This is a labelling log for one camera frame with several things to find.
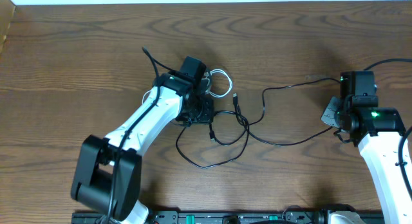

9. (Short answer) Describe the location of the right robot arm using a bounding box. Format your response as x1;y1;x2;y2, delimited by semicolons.
321;71;411;223

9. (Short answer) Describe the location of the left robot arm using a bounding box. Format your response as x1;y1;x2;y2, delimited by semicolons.
70;57;214;223

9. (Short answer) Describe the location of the white usb cable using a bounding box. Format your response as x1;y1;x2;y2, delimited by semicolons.
141;68;234;104

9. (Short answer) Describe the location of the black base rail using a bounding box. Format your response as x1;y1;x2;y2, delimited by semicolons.
71;207;384;224

